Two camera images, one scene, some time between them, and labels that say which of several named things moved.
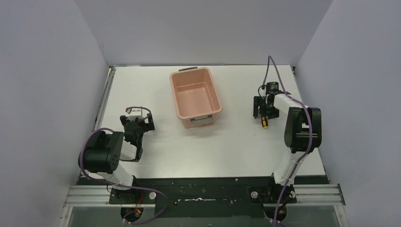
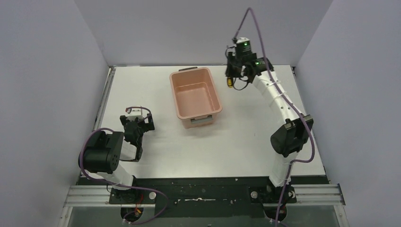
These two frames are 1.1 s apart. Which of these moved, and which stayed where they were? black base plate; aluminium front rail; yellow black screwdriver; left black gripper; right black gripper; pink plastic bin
Moved: right black gripper; yellow black screwdriver
Stayed: black base plate; left black gripper; pink plastic bin; aluminium front rail
